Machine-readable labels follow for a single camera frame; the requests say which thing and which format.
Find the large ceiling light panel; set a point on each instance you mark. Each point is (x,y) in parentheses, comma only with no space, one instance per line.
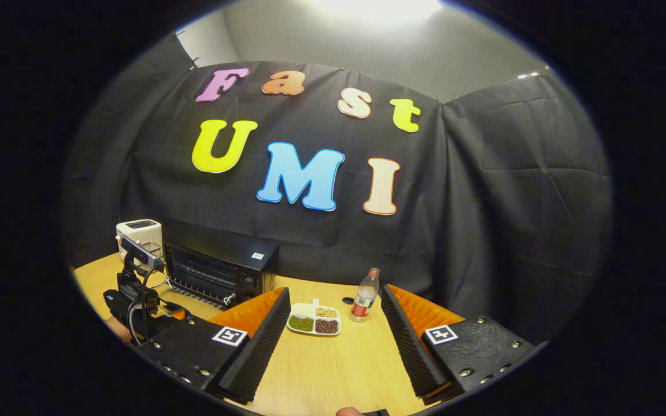
(376,8)

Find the small ceiling light panel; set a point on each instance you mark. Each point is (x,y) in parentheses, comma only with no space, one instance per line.
(528,75)

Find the white divided plate of beans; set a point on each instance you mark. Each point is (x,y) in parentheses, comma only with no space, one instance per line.
(314,320)

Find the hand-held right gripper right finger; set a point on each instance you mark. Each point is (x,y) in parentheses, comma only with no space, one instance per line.
(411,346)

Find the black round table grommet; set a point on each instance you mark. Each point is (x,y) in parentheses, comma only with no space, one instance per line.
(348,300)

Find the black electric oven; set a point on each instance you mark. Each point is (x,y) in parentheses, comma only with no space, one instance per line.
(235,254)

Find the white toaster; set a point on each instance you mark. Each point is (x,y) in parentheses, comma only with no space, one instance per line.
(136,230)

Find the black backdrop cloth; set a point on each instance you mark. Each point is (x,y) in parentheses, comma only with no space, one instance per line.
(483,202)

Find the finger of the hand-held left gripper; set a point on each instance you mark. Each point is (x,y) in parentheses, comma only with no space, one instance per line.
(176,312)

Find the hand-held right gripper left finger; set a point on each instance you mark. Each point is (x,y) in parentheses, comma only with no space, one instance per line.
(258,352)

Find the clear water bottle red label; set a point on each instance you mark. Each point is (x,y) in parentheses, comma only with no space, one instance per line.
(365,300)

